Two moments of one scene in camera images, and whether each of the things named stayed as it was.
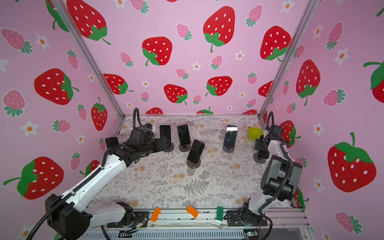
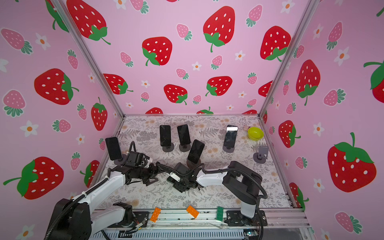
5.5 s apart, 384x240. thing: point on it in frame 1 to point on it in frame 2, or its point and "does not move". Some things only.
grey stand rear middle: (185, 148) does not move
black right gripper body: (261, 142) to (180, 185)
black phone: (230, 135) does not move
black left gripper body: (153, 147) to (148, 173)
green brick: (220, 213) does not move
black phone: (196, 151) does not move
